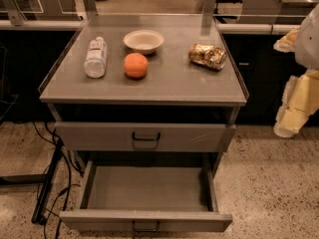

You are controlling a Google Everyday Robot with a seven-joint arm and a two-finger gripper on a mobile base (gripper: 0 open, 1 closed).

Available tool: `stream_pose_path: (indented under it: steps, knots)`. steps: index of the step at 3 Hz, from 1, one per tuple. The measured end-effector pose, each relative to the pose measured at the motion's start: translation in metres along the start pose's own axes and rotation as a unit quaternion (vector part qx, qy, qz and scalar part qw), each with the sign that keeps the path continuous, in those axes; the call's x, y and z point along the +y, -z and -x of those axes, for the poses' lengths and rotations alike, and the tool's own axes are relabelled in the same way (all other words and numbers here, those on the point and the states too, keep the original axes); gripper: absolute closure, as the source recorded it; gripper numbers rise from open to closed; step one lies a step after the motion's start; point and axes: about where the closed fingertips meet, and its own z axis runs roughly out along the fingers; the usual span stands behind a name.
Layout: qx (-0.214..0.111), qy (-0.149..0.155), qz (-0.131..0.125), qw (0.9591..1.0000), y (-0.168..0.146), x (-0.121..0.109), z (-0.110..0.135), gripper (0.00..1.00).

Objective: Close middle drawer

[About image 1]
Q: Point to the white paper bowl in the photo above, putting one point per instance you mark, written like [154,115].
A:
[144,41]

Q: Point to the grey drawer cabinet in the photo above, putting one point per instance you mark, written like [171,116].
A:
[175,90]

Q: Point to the grey top drawer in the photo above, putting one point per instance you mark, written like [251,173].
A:
[126,136]

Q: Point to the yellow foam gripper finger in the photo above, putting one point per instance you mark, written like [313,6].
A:
[287,43]
[300,101]

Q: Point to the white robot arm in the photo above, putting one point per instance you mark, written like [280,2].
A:
[307,42]

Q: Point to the crushed gold can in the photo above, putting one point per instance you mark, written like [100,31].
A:
[208,56]

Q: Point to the black floor stand bar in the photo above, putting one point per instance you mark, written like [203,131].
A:
[44,180]

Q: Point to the clear plastic water bottle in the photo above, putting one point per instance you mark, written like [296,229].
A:
[96,59]

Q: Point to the orange fruit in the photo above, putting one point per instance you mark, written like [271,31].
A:
[135,65]

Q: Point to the grey drawer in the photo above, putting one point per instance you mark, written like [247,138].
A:
[146,199]
[126,136]

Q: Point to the white horizontal rail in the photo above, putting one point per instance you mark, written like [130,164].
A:
[224,28]

